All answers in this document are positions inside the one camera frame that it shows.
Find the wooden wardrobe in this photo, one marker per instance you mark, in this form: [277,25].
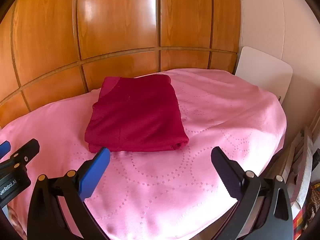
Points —
[57,49]

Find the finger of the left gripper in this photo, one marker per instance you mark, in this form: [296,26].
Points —
[5,148]
[26,153]

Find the dark red garment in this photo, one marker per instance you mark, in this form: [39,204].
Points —
[136,115]

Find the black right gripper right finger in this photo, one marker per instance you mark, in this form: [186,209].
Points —
[274,219]

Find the clutter beside bed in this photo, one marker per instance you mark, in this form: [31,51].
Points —
[295,166]

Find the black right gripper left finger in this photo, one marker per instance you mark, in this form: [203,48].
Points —
[45,217]

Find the pink bedspread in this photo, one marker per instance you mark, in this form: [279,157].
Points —
[169,194]

